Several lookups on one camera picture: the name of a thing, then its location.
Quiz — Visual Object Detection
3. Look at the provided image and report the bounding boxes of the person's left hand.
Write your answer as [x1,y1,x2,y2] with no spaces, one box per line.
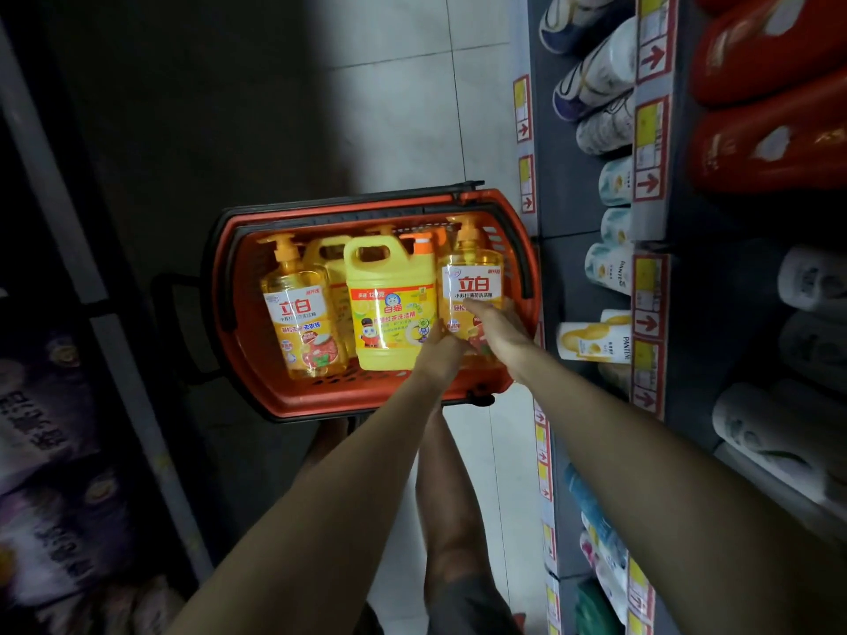
[410,320,472,392]

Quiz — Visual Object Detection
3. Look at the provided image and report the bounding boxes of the person's right hand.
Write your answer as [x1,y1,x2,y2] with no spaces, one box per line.
[461,299,539,385]

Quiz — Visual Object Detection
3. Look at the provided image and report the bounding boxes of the yellow dish soap pump bottle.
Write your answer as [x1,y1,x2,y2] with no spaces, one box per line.
[259,232,350,381]
[437,216,508,370]

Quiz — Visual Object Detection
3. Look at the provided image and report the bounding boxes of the person's left forearm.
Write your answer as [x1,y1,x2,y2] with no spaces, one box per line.
[165,374,457,635]

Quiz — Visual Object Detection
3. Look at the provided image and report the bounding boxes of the person's right forearm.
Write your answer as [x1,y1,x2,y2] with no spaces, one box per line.
[507,341,847,635]

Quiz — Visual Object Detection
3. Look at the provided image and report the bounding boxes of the yellow detergent jug cartoon label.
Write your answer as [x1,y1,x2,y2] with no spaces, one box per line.
[343,232,440,373]

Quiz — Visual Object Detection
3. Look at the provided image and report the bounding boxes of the white and yellow shampoo bottle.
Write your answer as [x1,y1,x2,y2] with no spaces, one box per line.
[556,310,633,364]

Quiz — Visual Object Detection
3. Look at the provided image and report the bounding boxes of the plain yellow detergent jug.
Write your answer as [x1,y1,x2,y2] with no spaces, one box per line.
[302,235,358,359]

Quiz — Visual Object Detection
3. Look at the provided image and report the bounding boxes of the row of red-framed price tags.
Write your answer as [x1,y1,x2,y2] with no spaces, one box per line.
[625,0,680,635]
[512,74,563,635]

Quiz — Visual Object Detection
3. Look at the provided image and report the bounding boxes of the person's left leg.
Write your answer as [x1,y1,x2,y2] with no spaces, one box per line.
[298,418,352,477]

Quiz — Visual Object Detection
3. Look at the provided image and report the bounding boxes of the person's leg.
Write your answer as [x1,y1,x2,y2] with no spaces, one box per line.
[416,410,512,609]
[298,418,352,477]

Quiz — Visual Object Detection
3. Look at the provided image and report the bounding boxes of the person's right leg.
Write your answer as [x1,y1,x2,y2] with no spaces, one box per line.
[416,410,512,609]

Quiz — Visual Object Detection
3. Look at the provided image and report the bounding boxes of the teal shampoo bottle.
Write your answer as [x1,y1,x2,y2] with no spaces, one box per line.
[565,465,627,571]

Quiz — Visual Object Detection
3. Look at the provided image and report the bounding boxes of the grey metal shelf unit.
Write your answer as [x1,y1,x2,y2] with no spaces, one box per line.
[510,0,847,635]

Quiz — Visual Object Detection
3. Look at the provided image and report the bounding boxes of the row of white shampoo bottles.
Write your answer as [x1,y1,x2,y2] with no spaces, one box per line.
[539,0,637,295]

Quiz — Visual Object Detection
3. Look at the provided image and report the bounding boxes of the grey shorts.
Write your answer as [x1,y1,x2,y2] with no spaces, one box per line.
[354,574,525,635]

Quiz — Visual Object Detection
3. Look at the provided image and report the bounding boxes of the white and pink shampoo bottle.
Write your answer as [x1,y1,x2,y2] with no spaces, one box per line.
[580,531,630,624]

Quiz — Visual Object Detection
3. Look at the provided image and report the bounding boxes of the white lotion bottle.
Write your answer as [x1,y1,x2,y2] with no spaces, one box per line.
[777,244,847,319]
[779,310,847,392]
[711,382,847,518]
[713,443,847,546]

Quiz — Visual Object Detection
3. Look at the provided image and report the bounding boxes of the green shampoo bottle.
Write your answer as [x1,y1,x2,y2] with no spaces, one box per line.
[574,578,624,635]

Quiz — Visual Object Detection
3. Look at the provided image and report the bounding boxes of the red refill pack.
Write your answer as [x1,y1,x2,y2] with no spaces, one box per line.
[687,69,847,194]
[688,0,847,105]

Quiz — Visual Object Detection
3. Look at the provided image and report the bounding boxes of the dark purple packet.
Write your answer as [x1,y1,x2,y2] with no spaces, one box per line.
[36,574,187,635]
[0,466,141,610]
[0,327,101,493]

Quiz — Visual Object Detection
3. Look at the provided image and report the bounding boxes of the orange shopping basket black handles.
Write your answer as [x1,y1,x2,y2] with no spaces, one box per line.
[151,181,543,424]

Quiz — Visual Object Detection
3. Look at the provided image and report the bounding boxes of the grey shelf rail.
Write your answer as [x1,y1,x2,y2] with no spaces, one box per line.
[0,19,214,584]

